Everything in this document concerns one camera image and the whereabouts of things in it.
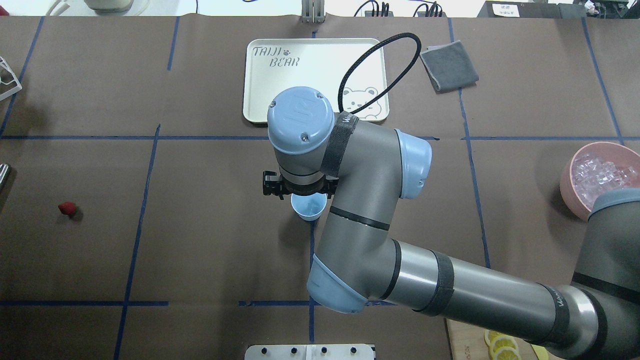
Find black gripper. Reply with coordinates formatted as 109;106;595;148
262;170;337;198

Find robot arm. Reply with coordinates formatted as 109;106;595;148
263;86;639;360

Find light blue cup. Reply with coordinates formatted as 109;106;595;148
290;193;328;222

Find white cup rack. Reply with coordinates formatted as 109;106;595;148
0;57;23;101

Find pink bowl of ice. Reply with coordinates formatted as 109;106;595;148
559;141;640;221

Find cream bear tray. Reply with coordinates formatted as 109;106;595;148
243;38;387;124

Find red strawberry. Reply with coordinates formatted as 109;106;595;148
57;202;78;217

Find grey folded cloth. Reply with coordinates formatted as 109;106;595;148
420;40;479;92

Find cream toaster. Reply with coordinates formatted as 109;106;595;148
83;0;151;16

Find wooden cutting board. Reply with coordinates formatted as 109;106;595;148
446;319;558;360

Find steel muddler black tip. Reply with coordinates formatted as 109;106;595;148
0;163;12;191

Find lemon slices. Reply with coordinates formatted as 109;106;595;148
483;329;522;360

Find yellow plastic knife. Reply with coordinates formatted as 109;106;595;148
531;344;550;360

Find black braided cable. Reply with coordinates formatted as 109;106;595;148
337;32;422;115

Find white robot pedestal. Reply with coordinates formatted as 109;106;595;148
244;343;377;360

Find aluminium frame post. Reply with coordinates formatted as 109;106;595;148
301;0;326;24

